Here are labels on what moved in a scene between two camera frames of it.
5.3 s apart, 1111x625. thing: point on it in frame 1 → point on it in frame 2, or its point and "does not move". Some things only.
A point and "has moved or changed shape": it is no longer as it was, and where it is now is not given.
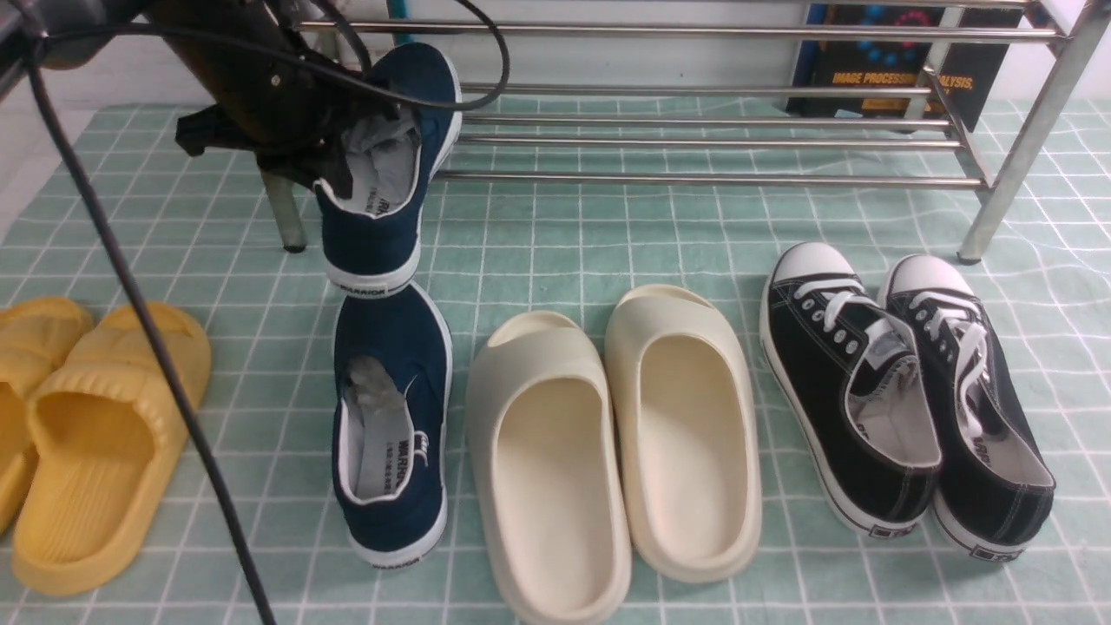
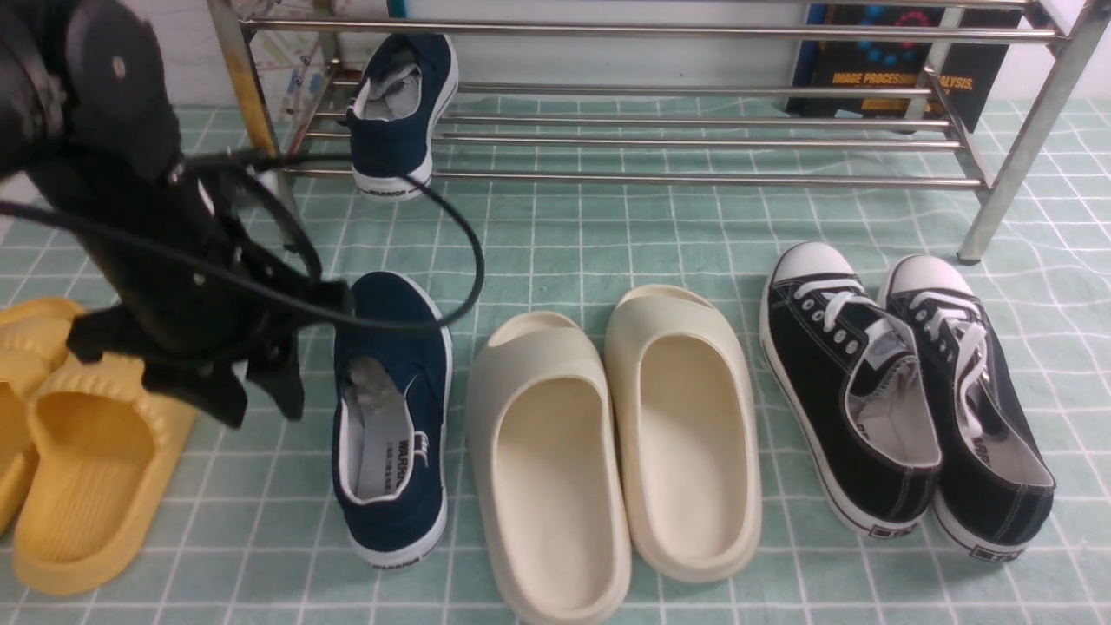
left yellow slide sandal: (36, 336) does not move
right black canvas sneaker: (995, 480) does not move
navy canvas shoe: (391, 422) does not move
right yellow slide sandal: (103, 429) does not move
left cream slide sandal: (550, 470) does not move
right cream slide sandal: (688, 428) does not move
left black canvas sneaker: (853, 387) does not move
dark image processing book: (898, 64) does not move
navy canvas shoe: (372, 241) has moved or changed shape
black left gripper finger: (305, 165) → (210, 385)
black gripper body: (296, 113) → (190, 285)
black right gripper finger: (359, 110) → (273, 361)
